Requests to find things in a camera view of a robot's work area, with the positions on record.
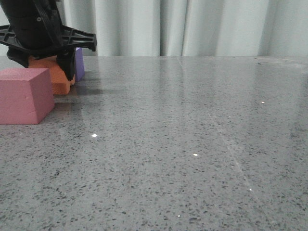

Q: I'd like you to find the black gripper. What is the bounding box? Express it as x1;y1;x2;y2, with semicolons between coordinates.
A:
0;0;97;81

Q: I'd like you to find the orange foam cube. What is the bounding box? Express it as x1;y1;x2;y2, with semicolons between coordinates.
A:
28;56;75;95

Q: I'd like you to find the purple foam cube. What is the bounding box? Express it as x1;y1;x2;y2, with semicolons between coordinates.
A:
75;48;85;82

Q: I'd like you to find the pink foam cube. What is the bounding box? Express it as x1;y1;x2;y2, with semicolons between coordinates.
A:
0;68;54;125

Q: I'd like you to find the pale green curtain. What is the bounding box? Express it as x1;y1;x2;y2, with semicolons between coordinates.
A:
0;0;308;57

